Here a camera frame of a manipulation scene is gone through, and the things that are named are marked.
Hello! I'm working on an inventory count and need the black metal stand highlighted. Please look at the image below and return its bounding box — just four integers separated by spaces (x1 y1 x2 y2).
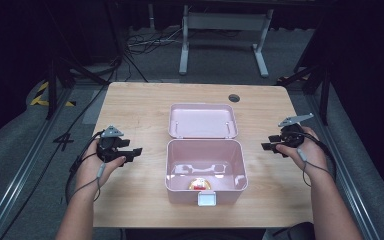
277 39 336 127

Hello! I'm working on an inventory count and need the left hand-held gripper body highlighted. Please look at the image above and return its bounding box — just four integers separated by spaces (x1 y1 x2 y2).
96 125 132 165

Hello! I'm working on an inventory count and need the pink plastic box with lid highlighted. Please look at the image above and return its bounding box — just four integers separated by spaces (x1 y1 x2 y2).
164 102 249 207

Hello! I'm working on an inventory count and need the white metal table frame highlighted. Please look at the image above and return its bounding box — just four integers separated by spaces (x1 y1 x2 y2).
178 4 275 79

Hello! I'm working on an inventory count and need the grey metal floor rail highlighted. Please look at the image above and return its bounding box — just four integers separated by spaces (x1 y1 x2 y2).
0 89 75 240
304 93 383 240

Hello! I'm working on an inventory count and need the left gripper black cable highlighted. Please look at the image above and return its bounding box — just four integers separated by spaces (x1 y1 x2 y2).
65 130 107 205

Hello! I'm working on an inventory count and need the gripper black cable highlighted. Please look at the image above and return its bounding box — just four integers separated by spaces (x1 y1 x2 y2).
65 130 107 205
291 130 338 188

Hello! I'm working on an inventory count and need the person's left hand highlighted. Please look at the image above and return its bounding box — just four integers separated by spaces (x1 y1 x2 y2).
75 137 127 198

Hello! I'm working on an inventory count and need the small red and yellow toy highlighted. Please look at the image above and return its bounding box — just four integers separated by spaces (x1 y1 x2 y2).
188 177 214 192

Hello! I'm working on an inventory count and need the black tripod stand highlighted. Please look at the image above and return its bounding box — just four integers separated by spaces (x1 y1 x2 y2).
43 0 149 121

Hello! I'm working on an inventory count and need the person's right hand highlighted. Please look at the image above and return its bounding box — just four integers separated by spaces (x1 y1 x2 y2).
275 125 330 184

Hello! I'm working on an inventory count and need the bundle of floor cables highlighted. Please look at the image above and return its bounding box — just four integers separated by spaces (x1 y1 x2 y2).
125 26 185 56

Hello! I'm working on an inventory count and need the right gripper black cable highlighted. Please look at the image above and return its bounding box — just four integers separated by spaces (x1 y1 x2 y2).
291 130 338 188

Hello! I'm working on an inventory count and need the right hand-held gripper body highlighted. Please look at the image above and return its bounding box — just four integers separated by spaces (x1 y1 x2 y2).
277 112 315 150

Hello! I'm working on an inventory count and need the long black floor cable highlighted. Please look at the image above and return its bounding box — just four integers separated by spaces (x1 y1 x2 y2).
0 58 123 240

